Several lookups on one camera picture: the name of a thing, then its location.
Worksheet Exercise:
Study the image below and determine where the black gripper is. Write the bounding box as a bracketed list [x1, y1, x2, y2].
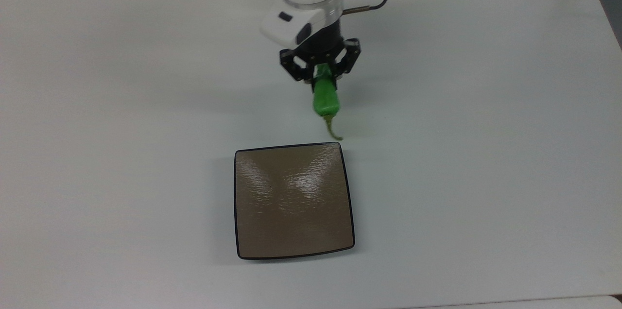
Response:
[279, 21, 362, 93]

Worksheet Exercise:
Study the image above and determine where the green chili pepper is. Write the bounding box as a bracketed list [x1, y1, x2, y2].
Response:
[312, 64, 344, 141]

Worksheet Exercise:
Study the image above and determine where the square brown ceramic plate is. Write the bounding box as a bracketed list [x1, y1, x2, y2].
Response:
[234, 142, 356, 260]

